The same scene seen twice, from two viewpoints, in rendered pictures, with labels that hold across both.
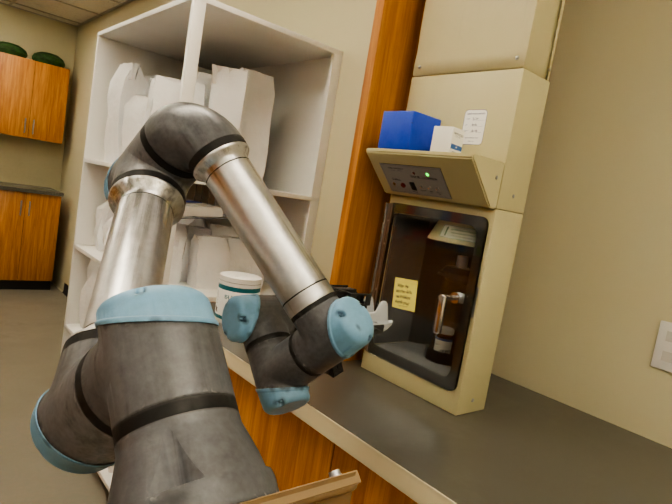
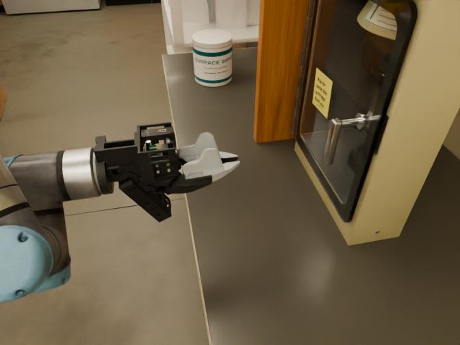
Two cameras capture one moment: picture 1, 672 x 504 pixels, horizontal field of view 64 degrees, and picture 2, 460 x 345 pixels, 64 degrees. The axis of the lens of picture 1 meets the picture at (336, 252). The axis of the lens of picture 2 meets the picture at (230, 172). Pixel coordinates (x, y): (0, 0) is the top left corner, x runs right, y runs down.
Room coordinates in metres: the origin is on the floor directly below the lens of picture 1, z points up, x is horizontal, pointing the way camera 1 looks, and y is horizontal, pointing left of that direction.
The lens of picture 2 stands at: (0.66, -0.34, 1.52)
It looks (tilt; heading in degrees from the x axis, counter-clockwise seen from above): 41 degrees down; 29
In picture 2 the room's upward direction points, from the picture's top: straight up
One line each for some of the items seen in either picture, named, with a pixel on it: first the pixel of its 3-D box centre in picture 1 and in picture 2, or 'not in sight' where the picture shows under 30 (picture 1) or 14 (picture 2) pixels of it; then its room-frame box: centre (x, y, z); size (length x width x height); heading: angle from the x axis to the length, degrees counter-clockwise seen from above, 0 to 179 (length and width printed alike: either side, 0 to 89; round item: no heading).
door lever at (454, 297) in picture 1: (445, 312); (341, 139); (1.18, -0.26, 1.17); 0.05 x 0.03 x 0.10; 131
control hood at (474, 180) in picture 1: (427, 176); not in sight; (1.25, -0.18, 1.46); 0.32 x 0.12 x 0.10; 41
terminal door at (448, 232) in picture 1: (419, 290); (334, 94); (1.28, -0.22, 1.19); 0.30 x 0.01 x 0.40; 41
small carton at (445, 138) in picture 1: (447, 142); not in sight; (1.22, -0.20, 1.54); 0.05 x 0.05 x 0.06; 49
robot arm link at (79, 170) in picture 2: not in sight; (86, 172); (0.92, 0.05, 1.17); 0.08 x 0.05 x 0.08; 41
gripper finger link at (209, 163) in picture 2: (381, 315); (211, 162); (1.02, -0.11, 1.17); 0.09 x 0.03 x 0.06; 129
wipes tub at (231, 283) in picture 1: (237, 298); (212, 57); (1.66, 0.28, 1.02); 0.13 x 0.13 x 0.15
